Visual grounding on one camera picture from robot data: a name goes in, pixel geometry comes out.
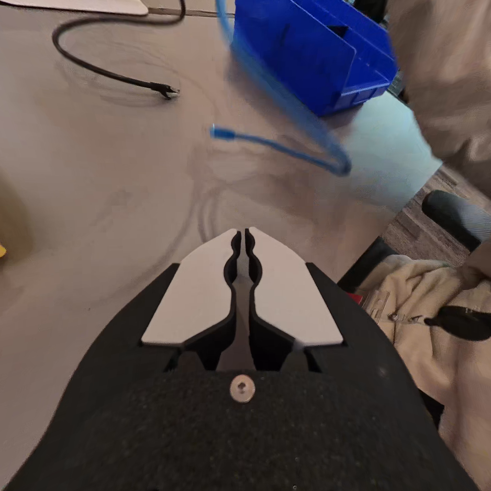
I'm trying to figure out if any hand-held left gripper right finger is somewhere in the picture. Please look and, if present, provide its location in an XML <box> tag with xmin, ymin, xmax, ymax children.
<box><xmin>244</xmin><ymin>226</ymin><xmax>344</xmax><ymax>351</ymax></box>

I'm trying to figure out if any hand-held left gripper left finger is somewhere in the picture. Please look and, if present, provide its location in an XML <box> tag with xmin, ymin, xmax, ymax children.
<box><xmin>140</xmin><ymin>228</ymin><xmax>242</xmax><ymax>348</ymax></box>

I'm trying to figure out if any blue ethernet cable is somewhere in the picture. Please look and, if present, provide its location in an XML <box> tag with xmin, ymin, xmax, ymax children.
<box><xmin>209</xmin><ymin>0</ymin><xmax>351</xmax><ymax>177</ymax></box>

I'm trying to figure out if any black ethernet cable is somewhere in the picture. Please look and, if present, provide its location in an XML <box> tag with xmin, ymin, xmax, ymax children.
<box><xmin>52</xmin><ymin>0</ymin><xmax>186</xmax><ymax>101</ymax></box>

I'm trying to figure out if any blue plastic bin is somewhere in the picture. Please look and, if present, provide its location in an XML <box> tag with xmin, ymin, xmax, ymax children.
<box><xmin>233</xmin><ymin>0</ymin><xmax>399</xmax><ymax>117</ymax></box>

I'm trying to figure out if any person's right forearm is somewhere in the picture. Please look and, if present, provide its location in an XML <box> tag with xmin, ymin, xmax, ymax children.
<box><xmin>387</xmin><ymin>0</ymin><xmax>491</xmax><ymax>192</ymax></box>

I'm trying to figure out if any beige hooded jacket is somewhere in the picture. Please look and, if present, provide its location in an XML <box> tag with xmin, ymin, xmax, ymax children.
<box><xmin>357</xmin><ymin>242</ymin><xmax>491</xmax><ymax>491</ymax></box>

